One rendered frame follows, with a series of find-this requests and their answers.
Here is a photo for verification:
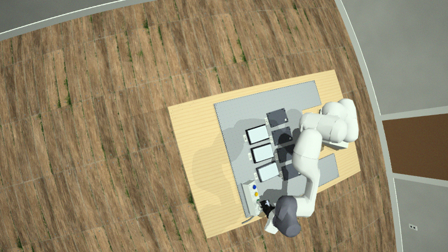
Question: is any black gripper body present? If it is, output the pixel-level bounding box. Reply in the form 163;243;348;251
266;204;275;218

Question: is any white button panel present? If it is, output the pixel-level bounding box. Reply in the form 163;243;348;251
241;179;263;224

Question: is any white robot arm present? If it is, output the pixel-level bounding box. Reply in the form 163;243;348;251
264;99;359;237

